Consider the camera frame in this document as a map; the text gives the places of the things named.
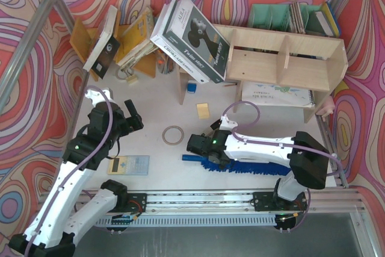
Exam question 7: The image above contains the blue fluffy duster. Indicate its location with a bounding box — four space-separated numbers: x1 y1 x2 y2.
182 154 291 176

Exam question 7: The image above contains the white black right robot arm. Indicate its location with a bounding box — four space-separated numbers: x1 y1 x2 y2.
186 117 331 210

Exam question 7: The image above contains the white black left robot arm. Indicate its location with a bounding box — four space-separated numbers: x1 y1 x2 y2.
8 100 144 256

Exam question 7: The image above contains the light wooden bookshelf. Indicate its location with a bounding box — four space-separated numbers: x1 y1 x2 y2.
177 23 349 124

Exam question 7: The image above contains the yellow sticky note pad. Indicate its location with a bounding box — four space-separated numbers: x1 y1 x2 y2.
196 103 210 119

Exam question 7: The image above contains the brass padlock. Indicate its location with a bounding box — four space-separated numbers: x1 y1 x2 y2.
115 68 138 84

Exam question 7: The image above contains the blue yellow calculator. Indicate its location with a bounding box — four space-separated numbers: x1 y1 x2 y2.
107 155 150 176

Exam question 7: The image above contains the blue stamp block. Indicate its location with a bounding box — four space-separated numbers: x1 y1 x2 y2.
186 81 197 94

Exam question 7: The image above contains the white spiral notebook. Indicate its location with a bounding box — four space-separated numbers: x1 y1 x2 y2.
241 82 315 108

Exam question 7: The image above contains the pencil holder with pens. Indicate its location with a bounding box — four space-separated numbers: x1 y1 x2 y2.
155 49 175 75

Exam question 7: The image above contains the white book black cover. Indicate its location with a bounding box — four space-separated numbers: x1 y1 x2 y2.
83 5 120 79

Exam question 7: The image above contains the yellow worn book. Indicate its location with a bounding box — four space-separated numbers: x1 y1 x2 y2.
116 7 156 70

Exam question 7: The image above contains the pink pig figure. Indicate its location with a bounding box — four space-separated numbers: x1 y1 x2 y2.
315 96 335 121

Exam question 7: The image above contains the green desk organizer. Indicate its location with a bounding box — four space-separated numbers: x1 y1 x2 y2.
247 4 334 37

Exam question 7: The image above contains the blue yellow book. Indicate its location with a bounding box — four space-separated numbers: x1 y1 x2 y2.
315 2 341 38

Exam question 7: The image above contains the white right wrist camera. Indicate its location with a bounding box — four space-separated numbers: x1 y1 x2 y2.
219 114 238 132

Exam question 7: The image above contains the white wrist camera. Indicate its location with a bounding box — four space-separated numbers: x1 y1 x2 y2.
219 114 238 132
85 88 115 107

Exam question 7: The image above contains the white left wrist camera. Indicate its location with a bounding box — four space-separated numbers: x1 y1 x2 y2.
85 88 115 107

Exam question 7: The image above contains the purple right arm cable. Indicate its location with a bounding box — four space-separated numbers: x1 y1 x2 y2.
221 100 343 230

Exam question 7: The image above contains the aluminium mounting rail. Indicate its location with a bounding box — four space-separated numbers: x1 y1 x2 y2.
114 187 365 214

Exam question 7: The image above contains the aluminium frame post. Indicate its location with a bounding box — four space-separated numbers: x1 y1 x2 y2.
1 0 56 113

